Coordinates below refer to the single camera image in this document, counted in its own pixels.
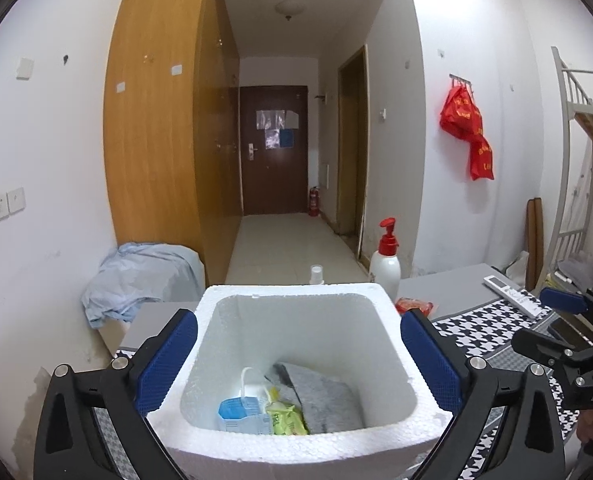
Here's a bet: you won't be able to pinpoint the green tissue packet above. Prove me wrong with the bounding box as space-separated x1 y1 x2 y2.
266 402 311 436

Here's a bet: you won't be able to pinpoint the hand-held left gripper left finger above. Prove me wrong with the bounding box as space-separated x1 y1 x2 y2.
34 308 198 480

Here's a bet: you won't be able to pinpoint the wooden side door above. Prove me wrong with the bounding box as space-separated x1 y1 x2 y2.
337 45 370 261

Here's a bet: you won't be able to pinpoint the person's right hand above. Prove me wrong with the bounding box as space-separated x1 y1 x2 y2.
577 407 593 452

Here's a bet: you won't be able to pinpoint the red snack packet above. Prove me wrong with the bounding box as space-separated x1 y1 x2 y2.
395 296 435 317

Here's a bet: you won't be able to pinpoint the wooden wardrobe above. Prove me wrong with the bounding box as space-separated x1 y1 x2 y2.
104 0 242 286

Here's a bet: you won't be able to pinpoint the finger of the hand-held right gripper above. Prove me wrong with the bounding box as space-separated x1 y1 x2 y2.
511 327 593 363
539 287 593 323

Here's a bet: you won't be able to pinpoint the light blue cloth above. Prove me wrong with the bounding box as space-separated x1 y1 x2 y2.
81 242 202 328

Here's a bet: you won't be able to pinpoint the black smartphone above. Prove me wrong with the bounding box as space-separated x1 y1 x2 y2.
547 317 585 346

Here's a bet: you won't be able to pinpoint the white plastic bag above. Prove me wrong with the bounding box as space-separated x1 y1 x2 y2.
507 250 530 286

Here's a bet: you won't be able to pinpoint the grey cloth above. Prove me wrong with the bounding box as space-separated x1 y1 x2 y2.
559 255 593 287

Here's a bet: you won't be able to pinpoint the dark brown door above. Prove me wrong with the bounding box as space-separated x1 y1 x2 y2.
239 85 310 216

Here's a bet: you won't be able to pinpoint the white wall socket plate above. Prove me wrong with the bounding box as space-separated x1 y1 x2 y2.
0 187 26 222

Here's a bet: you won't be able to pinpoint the white remote control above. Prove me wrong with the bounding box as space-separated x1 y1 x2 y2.
483 275 545 318

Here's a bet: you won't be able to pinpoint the white foam box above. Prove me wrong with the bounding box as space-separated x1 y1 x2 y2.
146 282 445 480

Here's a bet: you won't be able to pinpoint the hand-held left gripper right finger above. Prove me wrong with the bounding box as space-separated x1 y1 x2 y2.
400 307 567 480

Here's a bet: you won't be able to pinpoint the brown wooden boards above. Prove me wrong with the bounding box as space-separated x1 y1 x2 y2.
527 197 545 291

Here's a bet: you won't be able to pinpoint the ceiling lamp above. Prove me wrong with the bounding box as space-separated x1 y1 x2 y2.
275 1 306 22

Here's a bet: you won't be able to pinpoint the houndstooth tablecloth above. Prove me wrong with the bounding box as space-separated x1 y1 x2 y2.
91 287 593 480

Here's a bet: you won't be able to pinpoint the grey sock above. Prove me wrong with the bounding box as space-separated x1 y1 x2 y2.
271 361 365 435

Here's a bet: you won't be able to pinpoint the white lotion pump bottle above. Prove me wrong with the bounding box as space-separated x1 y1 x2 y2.
369 217 402 298

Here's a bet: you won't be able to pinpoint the grey door notice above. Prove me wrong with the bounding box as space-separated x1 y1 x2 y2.
255 108 300 131

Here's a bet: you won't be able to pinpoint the red plastic bag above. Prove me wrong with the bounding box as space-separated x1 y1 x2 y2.
439 85 495 182

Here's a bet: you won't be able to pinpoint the light blue tissue pack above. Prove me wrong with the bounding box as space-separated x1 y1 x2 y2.
218 396 273 435

